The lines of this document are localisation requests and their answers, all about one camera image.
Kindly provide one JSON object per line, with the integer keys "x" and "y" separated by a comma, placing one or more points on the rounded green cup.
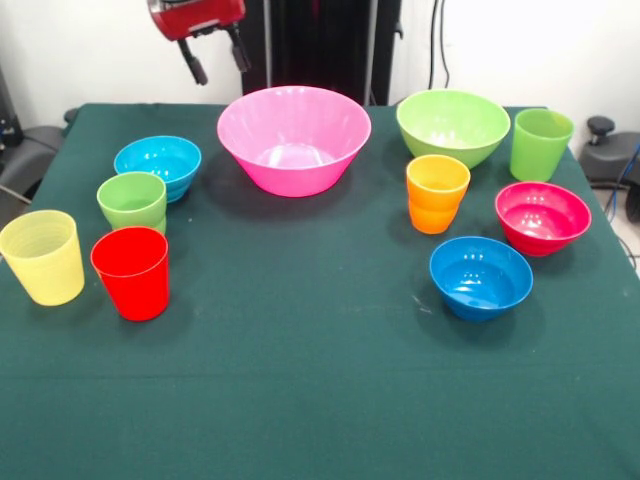
{"x": 130, "y": 210}

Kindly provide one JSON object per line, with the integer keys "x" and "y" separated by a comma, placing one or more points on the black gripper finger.
{"x": 241, "y": 55}
{"x": 196, "y": 65}

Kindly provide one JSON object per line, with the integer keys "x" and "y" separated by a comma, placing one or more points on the red cup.
{"x": 132, "y": 285}

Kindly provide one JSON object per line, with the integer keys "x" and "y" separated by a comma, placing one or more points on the orange cup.
{"x": 435, "y": 210}

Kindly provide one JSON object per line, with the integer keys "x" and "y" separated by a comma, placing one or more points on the yellow cup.
{"x": 47, "y": 270}

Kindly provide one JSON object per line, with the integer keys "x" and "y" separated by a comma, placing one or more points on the grey chair base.
{"x": 30, "y": 155}
{"x": 610, "y": 160}

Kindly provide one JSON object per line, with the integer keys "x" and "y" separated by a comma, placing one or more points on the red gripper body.
{"x": 200, "y": 17}

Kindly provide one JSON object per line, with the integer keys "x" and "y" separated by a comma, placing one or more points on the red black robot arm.
{"x": 157, "y": 4}

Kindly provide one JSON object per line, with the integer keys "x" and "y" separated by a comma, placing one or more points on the small cyan bowl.
{"x": 160, "y": 160}

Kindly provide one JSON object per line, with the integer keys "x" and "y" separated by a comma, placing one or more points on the tall green cup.
{"x": 537, "y": 155}

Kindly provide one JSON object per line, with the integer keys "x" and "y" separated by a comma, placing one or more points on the large green bowl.
{"x": 450, "y": 130}

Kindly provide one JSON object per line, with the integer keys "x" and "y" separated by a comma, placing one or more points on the small magenta bowl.
{"x": 540, "y": 235}

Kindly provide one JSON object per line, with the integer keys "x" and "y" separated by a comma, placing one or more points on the dark green tablecloth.
{"x": 310, "y": 350}

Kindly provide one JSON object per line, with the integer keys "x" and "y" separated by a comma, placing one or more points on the large pink bowl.
{"x": 295, "y": 170}

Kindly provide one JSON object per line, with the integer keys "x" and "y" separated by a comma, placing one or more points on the small blue bowl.
{"x": 480, "y": 295}

